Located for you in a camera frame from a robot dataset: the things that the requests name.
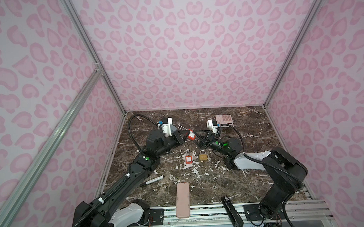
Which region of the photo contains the red key tag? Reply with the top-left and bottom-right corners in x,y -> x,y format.
185,154 -> 193,164
188,129 -> 196,140

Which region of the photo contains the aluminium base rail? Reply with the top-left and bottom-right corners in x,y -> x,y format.
83,199 -> 337,227

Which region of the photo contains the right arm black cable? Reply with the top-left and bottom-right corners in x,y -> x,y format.
218,120 -> 305,227

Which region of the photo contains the brass padlock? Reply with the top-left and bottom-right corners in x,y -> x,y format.
199,150 -> 209,162

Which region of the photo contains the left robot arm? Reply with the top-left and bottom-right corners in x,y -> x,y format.
72,129 -> 190,227

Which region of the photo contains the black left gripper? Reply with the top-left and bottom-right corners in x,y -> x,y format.
155,129 -> 191,159

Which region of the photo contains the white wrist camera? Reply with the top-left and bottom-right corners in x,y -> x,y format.
206,120 -> 219,134
158,118 -> 172,137

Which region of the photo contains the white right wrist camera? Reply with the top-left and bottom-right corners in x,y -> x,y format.
206,120 -> 219,134

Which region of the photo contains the pink desk calculator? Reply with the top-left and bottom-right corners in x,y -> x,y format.
216,114 -> 234,126

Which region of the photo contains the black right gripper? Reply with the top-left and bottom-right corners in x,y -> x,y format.
190,131 -> 232,158

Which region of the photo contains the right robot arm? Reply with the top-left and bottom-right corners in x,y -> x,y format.
192,130 -> 308,220

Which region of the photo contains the black stapler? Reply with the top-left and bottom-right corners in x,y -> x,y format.
221,196 -> 244,227

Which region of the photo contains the pink pencil case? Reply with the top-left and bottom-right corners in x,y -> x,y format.
176,182 -> 191,219

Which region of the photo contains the black white marker pen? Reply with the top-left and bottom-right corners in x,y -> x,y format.
139,175 -> 164,187

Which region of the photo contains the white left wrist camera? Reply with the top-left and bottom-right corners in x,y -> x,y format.
158,118 -> 172,137

